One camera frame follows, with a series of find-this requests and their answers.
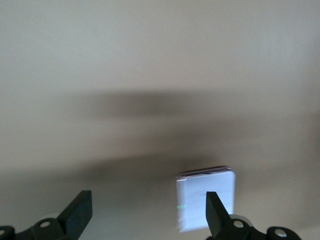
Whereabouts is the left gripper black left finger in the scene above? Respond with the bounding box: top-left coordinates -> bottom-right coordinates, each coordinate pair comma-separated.
0,189 -> 93,240

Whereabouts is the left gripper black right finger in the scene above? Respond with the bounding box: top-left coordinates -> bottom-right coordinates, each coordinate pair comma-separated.
204,191 -> 305,240

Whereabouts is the white Huawei phone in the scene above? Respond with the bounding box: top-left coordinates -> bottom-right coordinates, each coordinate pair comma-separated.
174,165 -> 236,235

